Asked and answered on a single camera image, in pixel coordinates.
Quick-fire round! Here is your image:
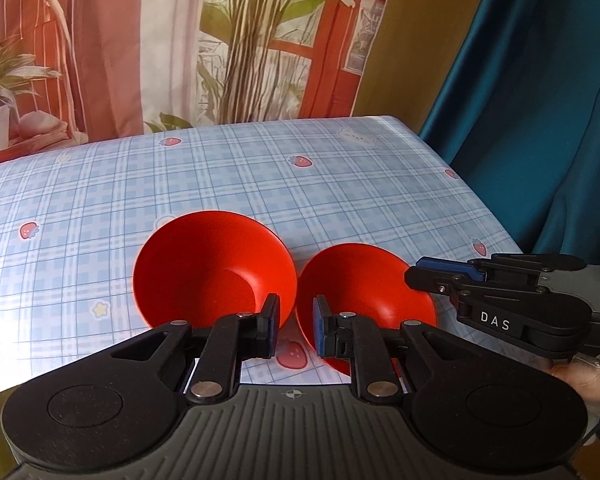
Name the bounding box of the red plastic bowl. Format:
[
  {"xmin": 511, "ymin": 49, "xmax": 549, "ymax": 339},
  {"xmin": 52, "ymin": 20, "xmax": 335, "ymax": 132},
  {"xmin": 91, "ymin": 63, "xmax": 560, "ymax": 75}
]
[
  {"xmin": 296, "ymin": 243, "xmax": 438, "ymax": 376},
  {"xmin": 132, "ymin": 211, "xmax": 298, "ymax": 333}
]

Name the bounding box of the person's right hand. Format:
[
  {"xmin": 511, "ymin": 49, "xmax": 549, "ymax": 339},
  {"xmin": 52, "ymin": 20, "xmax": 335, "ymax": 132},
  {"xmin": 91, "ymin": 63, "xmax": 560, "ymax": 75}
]
[{"xmin": 549, "ymin": 356, "xmax": 600, "ymax": 412}]

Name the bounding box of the blue curtain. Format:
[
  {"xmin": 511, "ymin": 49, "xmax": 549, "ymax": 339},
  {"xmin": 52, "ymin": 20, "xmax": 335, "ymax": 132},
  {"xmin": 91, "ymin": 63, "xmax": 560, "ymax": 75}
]
[{"xmin": 417, "ymin": 0, "xmax": 600, "ymax": 267}]

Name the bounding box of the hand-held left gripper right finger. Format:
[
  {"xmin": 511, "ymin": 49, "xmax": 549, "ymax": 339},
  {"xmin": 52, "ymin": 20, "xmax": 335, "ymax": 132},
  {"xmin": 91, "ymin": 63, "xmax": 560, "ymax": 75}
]
[{"xmin": 312, "ymin": 294, "xmax": 486, "ymax": 406}]

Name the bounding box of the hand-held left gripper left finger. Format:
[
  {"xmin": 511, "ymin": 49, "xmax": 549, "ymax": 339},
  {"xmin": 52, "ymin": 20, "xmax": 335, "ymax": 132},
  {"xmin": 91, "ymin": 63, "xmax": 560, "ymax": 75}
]
[{"xmin": 111, "ymin": 292, "xmax": 282, "ymax": 406}]

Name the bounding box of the blue checked tablecloth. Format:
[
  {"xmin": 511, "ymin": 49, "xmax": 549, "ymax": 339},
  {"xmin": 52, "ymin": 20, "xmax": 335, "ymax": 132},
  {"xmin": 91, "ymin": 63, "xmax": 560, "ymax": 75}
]
[{"xmin": 0, "ymin": 115, "xmax": 527, "ymax": 411}]

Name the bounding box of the printed room scene backdrop cloth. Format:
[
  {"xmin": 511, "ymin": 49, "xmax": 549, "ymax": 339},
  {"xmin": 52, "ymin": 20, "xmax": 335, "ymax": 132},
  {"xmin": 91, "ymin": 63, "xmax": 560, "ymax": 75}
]
[{"xmin": 0, "ymin": 0, "xmax": 402, "ymax": 169}]

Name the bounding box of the yellow wooden panel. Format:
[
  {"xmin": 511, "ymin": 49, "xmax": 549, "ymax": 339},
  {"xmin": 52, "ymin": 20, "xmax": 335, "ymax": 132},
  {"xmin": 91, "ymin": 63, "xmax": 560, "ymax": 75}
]
[{"xmin": 352, "ymin": 0, "xmax": 499, "ymax": 136}]

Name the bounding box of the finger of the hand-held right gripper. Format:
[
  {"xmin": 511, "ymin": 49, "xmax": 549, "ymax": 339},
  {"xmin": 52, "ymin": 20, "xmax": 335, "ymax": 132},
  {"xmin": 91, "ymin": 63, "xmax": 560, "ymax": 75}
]
[
  {"xmin": 416, "ymin": 254, "xmax": 587, "ymax": 283},
  {"xmin": 404, "ymin": 266, "xmax": 551, "ymax": 313}
]

